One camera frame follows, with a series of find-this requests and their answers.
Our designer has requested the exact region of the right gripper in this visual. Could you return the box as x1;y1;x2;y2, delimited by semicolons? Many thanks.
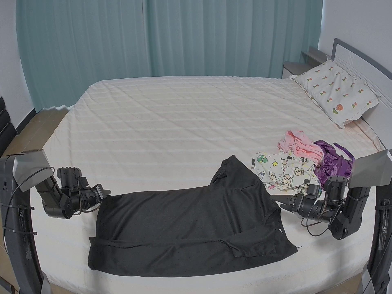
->
269;194;321;220

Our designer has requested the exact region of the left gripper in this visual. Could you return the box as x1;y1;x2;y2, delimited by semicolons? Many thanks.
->
81;184;112;206

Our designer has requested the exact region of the black T-shirt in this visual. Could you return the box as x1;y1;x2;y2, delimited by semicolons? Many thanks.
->
88;154;299;278

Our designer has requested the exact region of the bed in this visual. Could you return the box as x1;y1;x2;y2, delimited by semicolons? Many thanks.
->
29;38;392;294

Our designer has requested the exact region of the white printed garment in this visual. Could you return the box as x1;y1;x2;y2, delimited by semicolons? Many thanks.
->
251;152;322;195

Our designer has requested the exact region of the purple satin garment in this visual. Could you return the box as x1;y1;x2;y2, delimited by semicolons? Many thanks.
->
312;140;356;187

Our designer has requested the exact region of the pink garment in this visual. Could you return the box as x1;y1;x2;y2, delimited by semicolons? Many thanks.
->
277;129;325;161

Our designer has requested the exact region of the black chest of drawers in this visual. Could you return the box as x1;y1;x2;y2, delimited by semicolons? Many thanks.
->
0;96;17;155

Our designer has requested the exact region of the white printed pillow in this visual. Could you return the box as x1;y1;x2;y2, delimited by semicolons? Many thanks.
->
289;58;382;129

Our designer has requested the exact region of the grey bedside table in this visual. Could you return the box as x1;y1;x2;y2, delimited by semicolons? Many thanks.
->
282;45;330;79

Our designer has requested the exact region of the blue-green curtain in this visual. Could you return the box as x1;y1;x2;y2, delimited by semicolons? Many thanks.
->
15;0;150;111
146;0;323;79

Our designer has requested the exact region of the black cable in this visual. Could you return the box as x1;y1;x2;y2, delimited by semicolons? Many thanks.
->
9;167;54;207
301;216;333;237

